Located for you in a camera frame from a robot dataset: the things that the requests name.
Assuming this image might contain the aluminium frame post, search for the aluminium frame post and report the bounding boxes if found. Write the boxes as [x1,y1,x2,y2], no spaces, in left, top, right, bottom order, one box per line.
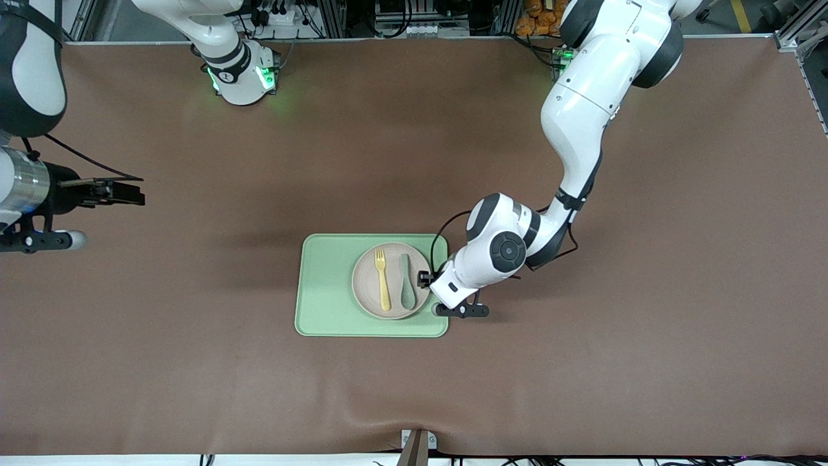
[317,0,347,38]
[492,0,523,36]

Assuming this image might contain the grey metal bracket plate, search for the grey metal bracket plate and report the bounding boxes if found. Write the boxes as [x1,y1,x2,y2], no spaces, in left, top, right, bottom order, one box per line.
[400,428,438,451]

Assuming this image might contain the white power strip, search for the white power strip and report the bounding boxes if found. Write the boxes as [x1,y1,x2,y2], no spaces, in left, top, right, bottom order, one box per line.
[249,5,311,28]

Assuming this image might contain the beige round plate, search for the beige round plate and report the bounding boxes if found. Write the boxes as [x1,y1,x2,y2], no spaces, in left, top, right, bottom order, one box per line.
[352,243,432,320]

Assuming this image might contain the brown table mat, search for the brown table mat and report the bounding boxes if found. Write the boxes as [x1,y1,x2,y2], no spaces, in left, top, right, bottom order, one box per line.
[0,36,828,457]

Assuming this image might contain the green plastic spoon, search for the green plastic spoon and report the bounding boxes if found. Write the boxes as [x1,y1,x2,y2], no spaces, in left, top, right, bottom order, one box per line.
[398,253,417,310]

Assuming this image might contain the yellow plastic fork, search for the yellow plastic fork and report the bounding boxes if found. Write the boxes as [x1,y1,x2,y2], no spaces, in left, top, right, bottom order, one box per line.
[375,249,392,312]

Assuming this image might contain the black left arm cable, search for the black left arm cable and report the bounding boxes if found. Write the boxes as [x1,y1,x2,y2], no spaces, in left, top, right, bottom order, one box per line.
[430,188,580,285]

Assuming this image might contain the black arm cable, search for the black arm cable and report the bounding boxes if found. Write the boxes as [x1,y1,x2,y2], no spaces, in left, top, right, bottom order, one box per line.
[430,188,580,285]
[19,133,144,182]

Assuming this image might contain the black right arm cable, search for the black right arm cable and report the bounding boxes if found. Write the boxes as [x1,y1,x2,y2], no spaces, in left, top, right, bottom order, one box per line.
[19,133,144,182]

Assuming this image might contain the brown mounting post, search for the brown mounting post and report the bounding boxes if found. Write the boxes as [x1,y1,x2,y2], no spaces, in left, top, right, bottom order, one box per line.
[396,430,430,466]

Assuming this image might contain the orange snack packets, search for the orange snack packets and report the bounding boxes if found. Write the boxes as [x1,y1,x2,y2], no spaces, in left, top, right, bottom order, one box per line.
[516,0,570,37]

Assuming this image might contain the aluminium frame strut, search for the aluminium frame strut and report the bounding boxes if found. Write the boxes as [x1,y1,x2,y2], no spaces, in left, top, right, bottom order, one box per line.
[61,0,98,43]

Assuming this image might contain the light green rectangular tray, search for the light green rectangular tray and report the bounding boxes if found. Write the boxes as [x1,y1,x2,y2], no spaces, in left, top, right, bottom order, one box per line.
[294,234,449,338]

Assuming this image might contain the aluminium frame rail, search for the aluminium frame rail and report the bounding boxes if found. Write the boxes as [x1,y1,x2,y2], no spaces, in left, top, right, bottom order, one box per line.
[773,0,828,137]

